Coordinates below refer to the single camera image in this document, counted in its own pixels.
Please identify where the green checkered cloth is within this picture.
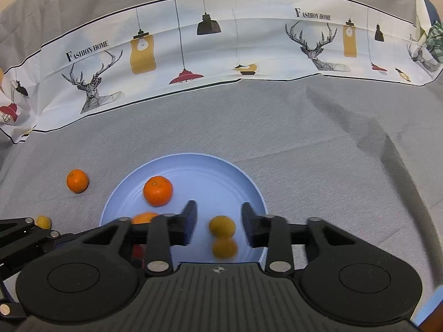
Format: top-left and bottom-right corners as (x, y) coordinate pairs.
(420, 21), (443, 64)

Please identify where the grey tablecloth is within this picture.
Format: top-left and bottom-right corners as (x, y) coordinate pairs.
(0, 0), (443, 319)

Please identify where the plastic-wrapped orange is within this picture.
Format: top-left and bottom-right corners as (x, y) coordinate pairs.
(131, 212), (160, 225)

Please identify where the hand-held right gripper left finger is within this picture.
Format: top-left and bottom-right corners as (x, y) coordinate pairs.
(69, 201), (198, 277)

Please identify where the orange mandarin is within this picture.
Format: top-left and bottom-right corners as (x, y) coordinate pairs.
(66, 169), (90, 193)
(143, 176), (174, 206)

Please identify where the blue round plate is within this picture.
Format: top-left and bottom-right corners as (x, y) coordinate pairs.
(100, 153), (268, 268)

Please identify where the dark blue cloth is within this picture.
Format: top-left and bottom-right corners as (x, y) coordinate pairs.
(423, 0), (440, 26)

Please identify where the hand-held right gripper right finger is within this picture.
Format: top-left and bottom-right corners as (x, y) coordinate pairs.
(241, 202), (367, 277)

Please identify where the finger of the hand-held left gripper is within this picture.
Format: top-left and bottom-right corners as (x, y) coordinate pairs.
(0, 217), (36, 238)
(0, 229), (62, 279)

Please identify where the white printed deer cloth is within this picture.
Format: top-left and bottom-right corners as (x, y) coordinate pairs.
(0, 0), (443, 144)

